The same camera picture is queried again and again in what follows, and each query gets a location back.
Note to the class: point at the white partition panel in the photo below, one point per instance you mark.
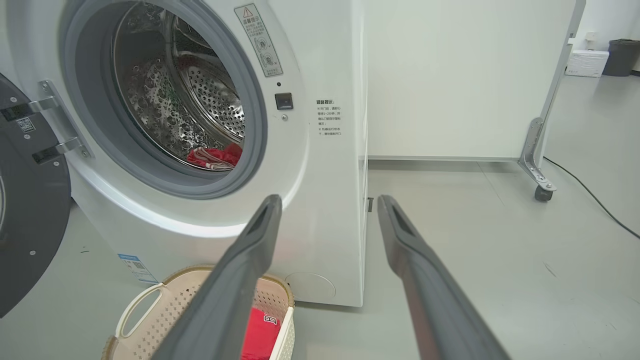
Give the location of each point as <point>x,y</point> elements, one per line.
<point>460,75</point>

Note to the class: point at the black round glass washer door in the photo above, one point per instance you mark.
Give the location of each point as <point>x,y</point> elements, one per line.
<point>30,215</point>

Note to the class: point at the grey metal leg with caster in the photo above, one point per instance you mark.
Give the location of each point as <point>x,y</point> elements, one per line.
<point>535,150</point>

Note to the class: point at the white front-load washing machine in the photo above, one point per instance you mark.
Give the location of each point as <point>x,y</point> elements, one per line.
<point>320,225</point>

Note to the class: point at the red jersey with number print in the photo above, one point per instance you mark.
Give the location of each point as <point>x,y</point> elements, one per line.
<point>217,156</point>

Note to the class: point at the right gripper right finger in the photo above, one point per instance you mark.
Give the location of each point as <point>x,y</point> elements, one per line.
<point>440,310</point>

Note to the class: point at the black trash bin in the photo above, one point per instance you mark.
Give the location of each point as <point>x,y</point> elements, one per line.
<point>622,57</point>

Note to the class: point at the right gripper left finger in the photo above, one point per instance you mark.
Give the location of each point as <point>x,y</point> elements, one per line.
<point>225,300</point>

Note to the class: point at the red garment with small logo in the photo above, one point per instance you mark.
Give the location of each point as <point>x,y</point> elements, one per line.
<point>260,335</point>

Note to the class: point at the cream perforated basket brown rim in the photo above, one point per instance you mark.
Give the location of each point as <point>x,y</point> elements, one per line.
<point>165,305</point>

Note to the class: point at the white storage box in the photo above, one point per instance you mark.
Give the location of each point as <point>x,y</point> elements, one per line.
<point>586,63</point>

